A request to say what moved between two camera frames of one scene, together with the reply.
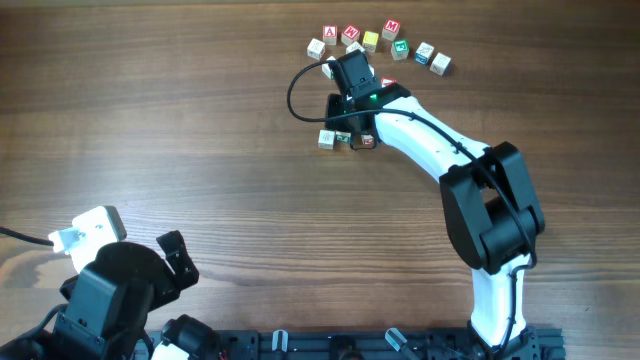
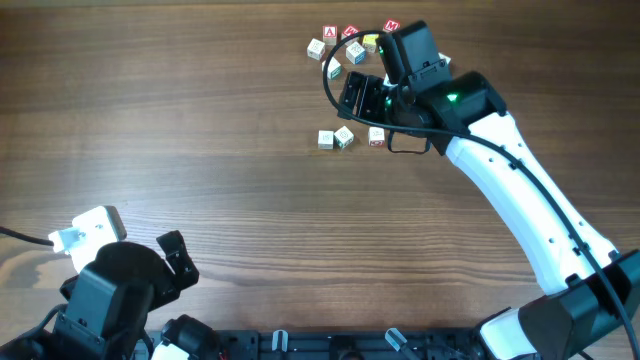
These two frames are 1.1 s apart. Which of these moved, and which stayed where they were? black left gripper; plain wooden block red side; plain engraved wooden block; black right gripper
Moved: black right gripper
Stayed: plain engraved wooden block; plain wooden block red side; black left gripper
